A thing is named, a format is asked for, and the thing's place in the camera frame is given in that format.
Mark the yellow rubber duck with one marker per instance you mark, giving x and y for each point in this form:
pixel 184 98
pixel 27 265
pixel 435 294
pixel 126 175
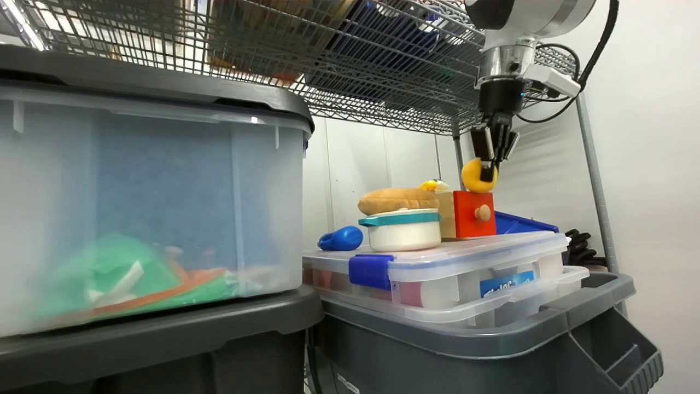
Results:
pixel 435 185

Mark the white bowl teal rim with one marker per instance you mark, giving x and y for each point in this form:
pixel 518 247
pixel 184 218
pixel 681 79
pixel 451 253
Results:
pixel 401 232

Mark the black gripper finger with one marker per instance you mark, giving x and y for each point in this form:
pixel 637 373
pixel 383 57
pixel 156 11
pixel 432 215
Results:
pixel 482 145
pixel 509 145

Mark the dark blue item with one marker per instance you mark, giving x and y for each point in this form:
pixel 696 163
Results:
pixel 395 35

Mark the dark grey storage tote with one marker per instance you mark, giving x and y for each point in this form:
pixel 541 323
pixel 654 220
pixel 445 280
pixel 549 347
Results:
pixel 144 358

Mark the brown box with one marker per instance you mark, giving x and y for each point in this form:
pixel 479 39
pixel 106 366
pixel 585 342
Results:
pixel 277 30

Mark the clear container blue clips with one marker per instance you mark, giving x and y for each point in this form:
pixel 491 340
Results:
pixel 438 275

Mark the blue plastic toy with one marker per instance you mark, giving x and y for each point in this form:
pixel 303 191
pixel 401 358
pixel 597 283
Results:
pixel 339 240

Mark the clear plastic tray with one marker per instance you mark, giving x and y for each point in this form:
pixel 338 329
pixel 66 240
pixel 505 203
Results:
pixel 532 291

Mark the orange strip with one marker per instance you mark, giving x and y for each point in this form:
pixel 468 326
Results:
pixel 198 278

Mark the grey metal shelf pole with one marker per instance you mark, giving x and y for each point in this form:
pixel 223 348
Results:
pixel 597 197
pixel 458 150

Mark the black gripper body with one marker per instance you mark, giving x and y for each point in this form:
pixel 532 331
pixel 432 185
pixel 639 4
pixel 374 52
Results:
pixel 502 101

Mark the grey tote with lid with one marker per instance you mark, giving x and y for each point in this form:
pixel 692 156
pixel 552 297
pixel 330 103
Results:
pixel 467 358

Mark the green cloth item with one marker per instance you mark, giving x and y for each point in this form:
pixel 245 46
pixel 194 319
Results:
pixel 110 275

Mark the toy bread loaf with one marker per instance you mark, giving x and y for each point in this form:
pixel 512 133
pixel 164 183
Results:
pixel 397 201

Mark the red wooden drawer box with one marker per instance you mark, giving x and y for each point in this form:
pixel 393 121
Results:
pixel 474 214

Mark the large clear bin grey lid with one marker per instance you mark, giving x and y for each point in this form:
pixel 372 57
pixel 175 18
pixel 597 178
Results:
pixel 166 183

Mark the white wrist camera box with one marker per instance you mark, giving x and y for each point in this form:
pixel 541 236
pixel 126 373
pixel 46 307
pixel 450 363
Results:
pixel 549 81

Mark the orange round plushy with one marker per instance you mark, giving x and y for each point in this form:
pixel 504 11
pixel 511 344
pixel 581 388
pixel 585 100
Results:
pixel 471 178

